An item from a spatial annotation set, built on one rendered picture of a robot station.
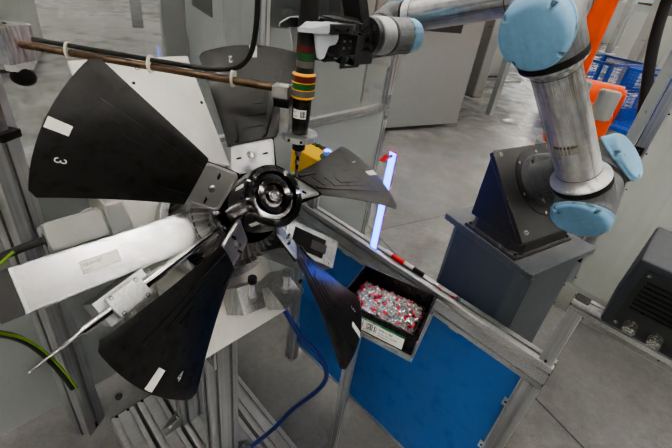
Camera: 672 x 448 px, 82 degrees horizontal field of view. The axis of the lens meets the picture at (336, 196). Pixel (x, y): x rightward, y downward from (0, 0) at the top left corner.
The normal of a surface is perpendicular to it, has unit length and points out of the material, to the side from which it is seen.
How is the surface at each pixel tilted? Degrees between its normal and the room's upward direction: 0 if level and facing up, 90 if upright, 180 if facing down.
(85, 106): 74
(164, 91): 50
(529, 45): 107
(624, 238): 90
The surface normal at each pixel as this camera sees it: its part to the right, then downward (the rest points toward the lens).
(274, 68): 0.11, -0.37
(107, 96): 0.41, 0.20
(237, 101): -0.10, -0.24
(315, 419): 0.12, -0.86
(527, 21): -0.62, 0.59
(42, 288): 0.62, -0.23
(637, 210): -0.69, 0.29
